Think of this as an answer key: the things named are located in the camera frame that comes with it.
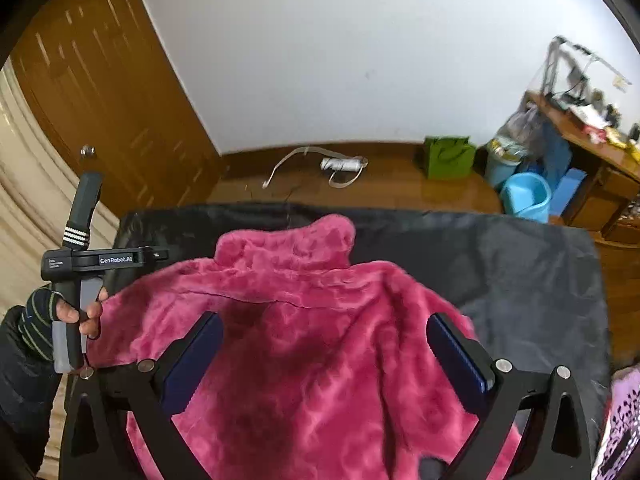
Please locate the metal door knob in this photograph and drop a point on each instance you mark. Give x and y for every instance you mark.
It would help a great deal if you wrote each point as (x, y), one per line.
(88, 151)

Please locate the beige curtain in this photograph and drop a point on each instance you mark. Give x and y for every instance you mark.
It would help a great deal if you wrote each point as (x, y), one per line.
(30, 185)

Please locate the blue box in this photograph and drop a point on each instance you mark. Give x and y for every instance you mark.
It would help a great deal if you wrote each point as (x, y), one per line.
(567, 190)

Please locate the glass tank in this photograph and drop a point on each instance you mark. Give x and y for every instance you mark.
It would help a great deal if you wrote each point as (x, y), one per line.
(560, 75)

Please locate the blue hanging cloth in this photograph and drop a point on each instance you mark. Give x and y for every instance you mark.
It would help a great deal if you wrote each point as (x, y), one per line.
(555, 155)

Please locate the cluttered wooden desk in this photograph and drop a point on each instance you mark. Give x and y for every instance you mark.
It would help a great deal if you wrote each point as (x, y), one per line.
(600, 180)

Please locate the clear plastic bag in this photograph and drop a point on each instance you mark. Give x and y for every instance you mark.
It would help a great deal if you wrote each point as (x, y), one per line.
(522, 125)

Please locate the person's left hand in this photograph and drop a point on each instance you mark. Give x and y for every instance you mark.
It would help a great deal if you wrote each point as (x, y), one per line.
(40, 315)

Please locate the person's left forearm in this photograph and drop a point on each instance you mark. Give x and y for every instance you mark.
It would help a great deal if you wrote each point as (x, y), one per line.
(20, 390)

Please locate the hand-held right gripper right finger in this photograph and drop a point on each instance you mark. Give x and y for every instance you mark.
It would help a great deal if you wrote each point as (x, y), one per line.
(457, 355)

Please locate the green bag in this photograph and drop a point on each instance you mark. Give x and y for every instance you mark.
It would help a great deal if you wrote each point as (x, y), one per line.
(450, 160)

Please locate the pink fleece garment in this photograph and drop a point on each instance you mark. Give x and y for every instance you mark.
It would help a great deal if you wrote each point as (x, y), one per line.
(310, 335)

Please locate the blue plastic basin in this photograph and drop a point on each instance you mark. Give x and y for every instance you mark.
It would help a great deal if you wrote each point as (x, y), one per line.
(527, 197)

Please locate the light blue trash bin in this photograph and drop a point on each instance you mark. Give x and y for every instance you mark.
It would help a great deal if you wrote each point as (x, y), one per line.
(500, 167)

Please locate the wooden door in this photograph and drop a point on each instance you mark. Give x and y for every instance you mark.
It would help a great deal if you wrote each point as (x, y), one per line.
(110, 100)

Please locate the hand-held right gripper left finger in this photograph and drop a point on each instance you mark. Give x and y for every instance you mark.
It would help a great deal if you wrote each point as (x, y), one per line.
(195, 360)

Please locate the purple white printed blanket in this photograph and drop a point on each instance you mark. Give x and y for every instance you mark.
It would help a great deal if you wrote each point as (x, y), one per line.
(620, 420)

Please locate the white power strip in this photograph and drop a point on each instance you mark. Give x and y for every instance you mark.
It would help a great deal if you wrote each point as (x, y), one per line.
(340, 163)

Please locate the dark grey bed sheet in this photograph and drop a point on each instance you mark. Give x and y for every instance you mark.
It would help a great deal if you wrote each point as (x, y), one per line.
(525, 285)

